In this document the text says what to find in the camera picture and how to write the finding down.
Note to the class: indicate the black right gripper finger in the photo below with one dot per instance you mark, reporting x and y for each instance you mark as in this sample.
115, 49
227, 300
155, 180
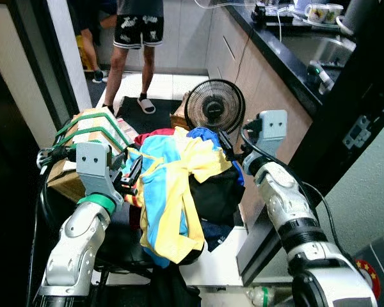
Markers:
225, 142

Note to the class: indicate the yellow and light blue garment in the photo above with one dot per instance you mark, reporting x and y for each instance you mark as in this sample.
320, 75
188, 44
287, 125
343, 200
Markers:
169, 192

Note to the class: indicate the black garment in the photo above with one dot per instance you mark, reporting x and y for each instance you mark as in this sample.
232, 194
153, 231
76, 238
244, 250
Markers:
214, 192

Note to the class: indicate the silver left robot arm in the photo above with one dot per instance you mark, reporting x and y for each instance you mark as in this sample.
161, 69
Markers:
77, 246

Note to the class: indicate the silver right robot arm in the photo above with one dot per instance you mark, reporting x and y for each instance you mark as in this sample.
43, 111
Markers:
294, 214

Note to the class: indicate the grey washing machine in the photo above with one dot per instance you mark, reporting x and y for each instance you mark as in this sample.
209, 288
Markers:
383, 268

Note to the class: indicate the royal blue garment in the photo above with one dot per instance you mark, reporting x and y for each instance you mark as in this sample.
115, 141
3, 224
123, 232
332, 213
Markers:
203, 135

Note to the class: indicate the black round fan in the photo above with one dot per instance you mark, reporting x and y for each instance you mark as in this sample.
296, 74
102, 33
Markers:
214, 105

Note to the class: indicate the red garment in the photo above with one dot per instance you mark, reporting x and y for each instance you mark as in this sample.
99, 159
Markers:
155, 135

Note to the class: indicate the black floor mat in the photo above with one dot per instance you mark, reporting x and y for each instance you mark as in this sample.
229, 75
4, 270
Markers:
147, 115

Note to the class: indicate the beige kitchen cabinet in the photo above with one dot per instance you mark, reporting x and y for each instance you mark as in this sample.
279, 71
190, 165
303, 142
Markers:
256, 83

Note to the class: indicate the black kitchen counter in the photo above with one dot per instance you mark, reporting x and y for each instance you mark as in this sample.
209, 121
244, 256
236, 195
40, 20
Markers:
278, 61

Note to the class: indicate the grey metal door latch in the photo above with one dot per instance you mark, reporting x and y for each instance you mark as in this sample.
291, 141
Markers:
358, 132

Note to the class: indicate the steel kitchen sink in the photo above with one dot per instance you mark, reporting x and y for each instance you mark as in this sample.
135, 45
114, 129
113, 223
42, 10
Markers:
320, 50

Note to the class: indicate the black device on counter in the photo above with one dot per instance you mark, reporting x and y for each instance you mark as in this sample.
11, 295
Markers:
267, 13

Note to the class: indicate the person in patterned black shorts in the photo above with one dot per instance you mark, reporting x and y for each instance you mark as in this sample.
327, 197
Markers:
139, 29

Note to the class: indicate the red round sticker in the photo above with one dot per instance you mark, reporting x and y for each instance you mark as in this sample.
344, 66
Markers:
369, 278

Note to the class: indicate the clear plastic bottle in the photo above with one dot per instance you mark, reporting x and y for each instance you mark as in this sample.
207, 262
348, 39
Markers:
265, 297

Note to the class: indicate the person in dark shorts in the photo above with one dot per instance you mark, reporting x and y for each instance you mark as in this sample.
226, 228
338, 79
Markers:
96, 16

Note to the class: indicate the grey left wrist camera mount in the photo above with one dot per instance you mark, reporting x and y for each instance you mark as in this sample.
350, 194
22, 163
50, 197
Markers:
93, 167

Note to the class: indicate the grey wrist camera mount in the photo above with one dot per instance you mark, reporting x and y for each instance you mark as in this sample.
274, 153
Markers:
93, 167
273, 131

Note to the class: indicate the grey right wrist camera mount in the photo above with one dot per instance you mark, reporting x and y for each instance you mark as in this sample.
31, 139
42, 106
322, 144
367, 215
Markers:
273, 131

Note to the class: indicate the black door frame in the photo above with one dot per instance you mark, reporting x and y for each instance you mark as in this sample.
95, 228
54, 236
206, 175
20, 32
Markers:
365, 70

